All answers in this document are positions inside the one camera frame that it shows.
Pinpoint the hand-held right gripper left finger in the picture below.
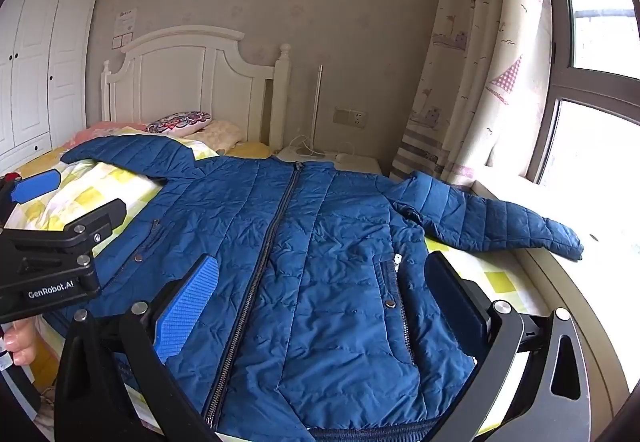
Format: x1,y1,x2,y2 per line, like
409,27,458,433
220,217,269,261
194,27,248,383
52,253,221,442

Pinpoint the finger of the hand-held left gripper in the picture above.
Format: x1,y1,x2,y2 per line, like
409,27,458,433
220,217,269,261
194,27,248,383
0,167,63,229
59,198,128,268

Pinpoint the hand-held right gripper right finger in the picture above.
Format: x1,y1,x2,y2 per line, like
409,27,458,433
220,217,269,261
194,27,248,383
425,251,593,442

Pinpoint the blue quilted jacket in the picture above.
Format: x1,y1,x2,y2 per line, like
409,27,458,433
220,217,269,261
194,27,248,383
42,135,585,442

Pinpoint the person's left hand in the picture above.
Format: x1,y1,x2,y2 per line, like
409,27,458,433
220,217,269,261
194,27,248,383
2,315,38,368

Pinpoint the yellow checkered bed cover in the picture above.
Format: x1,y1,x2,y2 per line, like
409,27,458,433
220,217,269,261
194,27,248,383
0,132,551,442

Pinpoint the pink blanket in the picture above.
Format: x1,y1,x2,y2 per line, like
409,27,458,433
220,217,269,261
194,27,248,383
69,121,149,149

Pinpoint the white wardrobe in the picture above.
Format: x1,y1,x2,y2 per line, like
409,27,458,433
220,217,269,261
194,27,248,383
0,0,107,173

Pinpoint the colourful patterned pillow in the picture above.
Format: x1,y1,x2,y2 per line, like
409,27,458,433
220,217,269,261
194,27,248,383
146,110,214,135

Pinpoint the cream checkered pillow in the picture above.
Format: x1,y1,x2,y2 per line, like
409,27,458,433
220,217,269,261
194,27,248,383
192,119,247,153

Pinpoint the white nightstand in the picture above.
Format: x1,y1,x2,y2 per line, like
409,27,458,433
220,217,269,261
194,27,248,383
275,145,384,179

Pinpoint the white wooden headboard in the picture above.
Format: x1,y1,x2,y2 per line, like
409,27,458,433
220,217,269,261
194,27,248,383
101,26,292,158

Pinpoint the sailboat print curtain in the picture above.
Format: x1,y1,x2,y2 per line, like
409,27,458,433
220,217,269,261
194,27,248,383
390,0,555,186

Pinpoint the window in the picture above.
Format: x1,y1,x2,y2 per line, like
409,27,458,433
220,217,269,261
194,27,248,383
530,0,640,248

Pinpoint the paper sheet on wall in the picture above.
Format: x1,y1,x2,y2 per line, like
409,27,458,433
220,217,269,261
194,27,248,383
112,7,139,51

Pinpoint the white lamp cable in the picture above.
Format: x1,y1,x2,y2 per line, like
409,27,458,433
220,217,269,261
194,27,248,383
286,135,315,156

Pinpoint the wall socket panel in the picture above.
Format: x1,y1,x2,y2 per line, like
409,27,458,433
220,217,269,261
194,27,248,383
333,107,367,128

